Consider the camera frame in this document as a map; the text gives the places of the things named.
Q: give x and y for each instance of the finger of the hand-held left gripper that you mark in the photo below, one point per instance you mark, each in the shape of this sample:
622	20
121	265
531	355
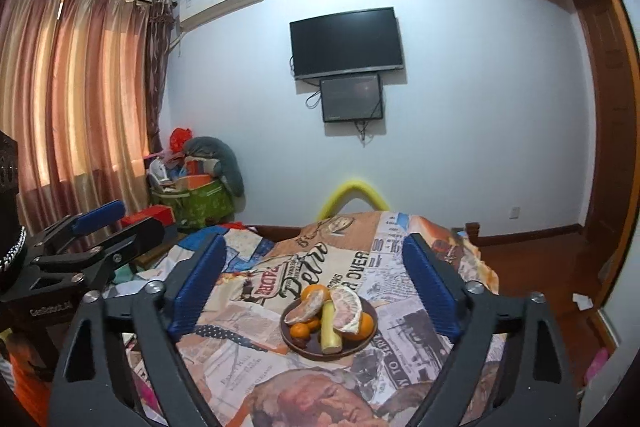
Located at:
130	242
100	214

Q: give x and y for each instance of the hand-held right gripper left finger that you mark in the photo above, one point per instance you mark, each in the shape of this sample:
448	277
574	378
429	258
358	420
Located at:
197	287

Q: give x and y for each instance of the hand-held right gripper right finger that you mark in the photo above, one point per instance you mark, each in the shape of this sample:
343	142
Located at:
432	287

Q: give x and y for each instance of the large peeled pomelo segment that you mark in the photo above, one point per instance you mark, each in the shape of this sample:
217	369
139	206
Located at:
350	307

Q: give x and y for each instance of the small peeled pomelo segment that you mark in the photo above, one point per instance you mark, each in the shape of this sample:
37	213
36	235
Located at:
305	309

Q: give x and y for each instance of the yellow-green banana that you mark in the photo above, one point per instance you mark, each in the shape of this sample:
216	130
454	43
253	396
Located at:
330	329

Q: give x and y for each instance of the small orange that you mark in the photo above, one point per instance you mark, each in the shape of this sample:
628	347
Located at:
300	331

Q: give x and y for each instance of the red date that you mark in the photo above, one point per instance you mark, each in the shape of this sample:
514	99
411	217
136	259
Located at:
300	343

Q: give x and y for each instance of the round brown plate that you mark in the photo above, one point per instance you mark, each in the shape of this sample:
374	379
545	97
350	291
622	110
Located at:
320	349

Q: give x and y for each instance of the red box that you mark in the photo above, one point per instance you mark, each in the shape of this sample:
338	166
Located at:
147	214

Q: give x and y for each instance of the blue patchwork quilt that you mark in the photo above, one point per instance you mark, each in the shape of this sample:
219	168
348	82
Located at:
245	252

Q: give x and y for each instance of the orange cloth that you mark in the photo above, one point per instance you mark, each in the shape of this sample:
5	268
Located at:
22	377

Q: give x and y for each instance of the red plastic bag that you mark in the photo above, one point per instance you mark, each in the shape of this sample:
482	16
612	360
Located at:
180	138

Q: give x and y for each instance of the pink striped curtain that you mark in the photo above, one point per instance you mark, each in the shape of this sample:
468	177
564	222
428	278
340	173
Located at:
75	97

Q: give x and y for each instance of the yellow foam hoop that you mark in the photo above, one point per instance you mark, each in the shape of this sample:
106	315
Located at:
355	189

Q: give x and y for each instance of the grey pillow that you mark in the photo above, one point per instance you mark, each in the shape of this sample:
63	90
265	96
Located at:
222	154

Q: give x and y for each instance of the newspaper print blanket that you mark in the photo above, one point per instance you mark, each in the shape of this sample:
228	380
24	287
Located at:
300	387

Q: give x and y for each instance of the white paper scrap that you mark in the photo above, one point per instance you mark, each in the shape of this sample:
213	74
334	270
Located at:
582	301

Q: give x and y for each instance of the pink item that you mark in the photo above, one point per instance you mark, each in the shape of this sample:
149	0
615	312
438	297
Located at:
596	364

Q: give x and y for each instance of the small black monitor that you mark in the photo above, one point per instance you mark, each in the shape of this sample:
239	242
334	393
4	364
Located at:
351	98

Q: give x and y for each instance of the wooden door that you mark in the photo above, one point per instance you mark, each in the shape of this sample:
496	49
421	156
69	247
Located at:
610	132

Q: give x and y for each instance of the white wall socket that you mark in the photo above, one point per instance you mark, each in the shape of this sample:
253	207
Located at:
515	212

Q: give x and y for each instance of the black wall television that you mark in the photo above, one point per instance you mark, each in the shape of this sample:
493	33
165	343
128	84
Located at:
345	42

